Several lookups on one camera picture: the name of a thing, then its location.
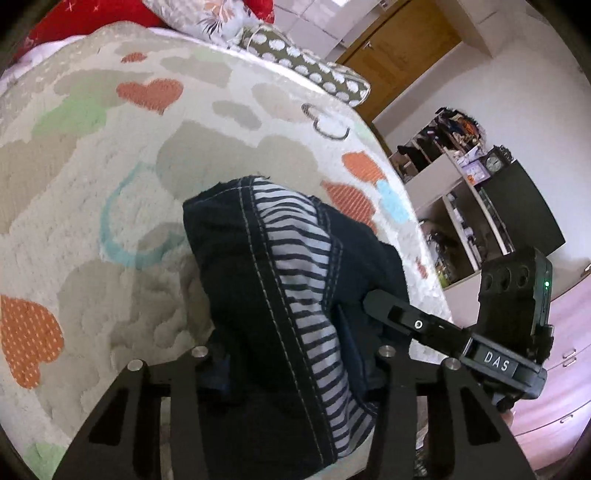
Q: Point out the brown wooden door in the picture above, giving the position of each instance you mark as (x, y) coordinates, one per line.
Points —
(397, 49)

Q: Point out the small red pillow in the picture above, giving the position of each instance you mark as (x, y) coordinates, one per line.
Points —
(262, 9)

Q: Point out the floral grey pillow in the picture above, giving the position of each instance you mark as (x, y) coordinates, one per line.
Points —
(219, 22)

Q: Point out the dark navy striped pants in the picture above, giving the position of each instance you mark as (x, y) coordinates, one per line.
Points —
(285, 275)

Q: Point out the large red pillow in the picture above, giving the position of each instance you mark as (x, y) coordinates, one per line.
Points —
(83, 17)

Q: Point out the white glossy wardrobe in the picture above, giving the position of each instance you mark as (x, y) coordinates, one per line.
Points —
(327, 27)

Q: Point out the olive white dotted bolster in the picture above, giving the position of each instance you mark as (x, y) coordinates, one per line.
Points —
(268, 43)

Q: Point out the small desk clock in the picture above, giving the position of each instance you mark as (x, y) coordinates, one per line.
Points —
(497, 159)

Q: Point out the white shelf unit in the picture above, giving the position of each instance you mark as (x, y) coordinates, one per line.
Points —
(442, 167)

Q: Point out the black cabinet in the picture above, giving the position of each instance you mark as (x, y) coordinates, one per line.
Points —
(524, 214)

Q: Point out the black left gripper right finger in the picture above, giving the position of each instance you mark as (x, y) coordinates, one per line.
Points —
(467, 438)

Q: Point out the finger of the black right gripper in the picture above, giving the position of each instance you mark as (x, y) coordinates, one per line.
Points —
(400, 317)

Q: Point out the heart patterned quilt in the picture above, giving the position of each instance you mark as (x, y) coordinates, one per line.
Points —
(101, 144)

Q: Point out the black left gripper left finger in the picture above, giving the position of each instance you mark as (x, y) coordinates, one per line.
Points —
(120, 439)

